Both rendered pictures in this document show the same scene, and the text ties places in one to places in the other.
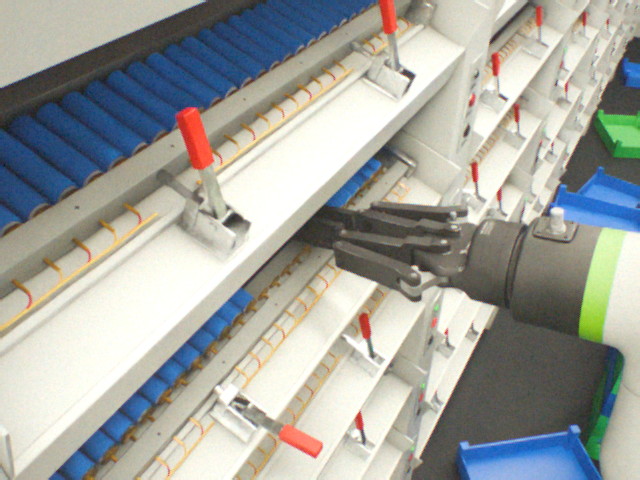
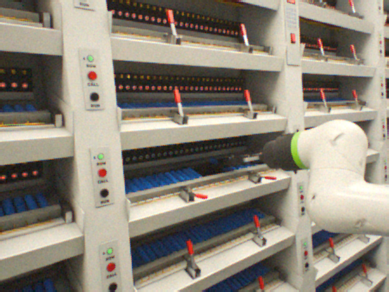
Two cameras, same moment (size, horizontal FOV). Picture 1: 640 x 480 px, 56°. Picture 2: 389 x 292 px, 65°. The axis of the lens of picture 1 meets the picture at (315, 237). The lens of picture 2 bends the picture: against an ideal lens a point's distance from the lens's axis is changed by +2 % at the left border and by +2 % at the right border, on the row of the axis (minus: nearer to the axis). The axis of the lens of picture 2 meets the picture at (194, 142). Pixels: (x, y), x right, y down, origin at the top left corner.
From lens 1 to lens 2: 54 cm
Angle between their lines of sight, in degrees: 40
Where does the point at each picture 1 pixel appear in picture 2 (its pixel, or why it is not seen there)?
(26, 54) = (141, 56)
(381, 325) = (270, 235)
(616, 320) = (299, 149)
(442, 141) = not seen: hidden behind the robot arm
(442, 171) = not seen: hidden behind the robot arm
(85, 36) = (152, 58)
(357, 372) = (253, 244)
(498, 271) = (270, 149)
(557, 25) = (375, 148)
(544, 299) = (281, 150)
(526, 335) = not seen: outside the picture
